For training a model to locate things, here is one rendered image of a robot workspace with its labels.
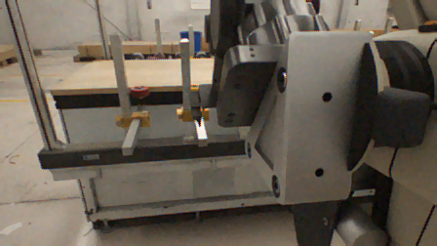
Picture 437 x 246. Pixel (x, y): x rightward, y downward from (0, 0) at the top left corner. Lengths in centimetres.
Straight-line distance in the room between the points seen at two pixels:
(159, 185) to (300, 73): 148
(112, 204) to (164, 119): 64
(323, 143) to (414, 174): 9
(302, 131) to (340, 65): 4
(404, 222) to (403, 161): 12
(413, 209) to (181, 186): 137
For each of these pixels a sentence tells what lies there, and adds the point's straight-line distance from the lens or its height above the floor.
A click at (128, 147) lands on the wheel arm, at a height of 82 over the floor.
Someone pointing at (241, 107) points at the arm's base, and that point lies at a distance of 21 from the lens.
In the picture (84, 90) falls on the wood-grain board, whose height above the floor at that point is 89.
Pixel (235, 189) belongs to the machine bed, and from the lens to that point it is 167.
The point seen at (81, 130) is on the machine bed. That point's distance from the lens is 145.
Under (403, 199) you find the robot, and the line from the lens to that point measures 35.
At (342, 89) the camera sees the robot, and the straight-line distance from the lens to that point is 18.
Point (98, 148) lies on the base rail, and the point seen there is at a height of 70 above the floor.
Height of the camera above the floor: 124
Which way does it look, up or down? 24 degrees down
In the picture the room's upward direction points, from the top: straight up
